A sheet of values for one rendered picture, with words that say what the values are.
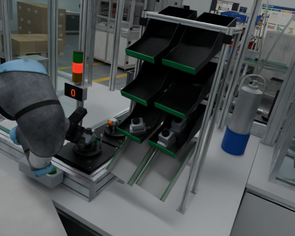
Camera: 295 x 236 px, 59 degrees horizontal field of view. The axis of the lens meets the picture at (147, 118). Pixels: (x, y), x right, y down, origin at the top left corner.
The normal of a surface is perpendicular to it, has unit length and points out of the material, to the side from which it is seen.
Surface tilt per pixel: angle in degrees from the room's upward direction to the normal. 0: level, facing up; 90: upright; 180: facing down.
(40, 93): 44
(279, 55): 90
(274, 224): 90
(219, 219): 0
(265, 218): 90
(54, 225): 0
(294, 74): 90
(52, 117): 65
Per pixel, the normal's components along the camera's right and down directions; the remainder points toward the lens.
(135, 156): -0.33, -0.47
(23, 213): 0.15, -0.90
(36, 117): 0.20, 0.01
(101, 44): -0.59, 0.26
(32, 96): 0.27, -0.26
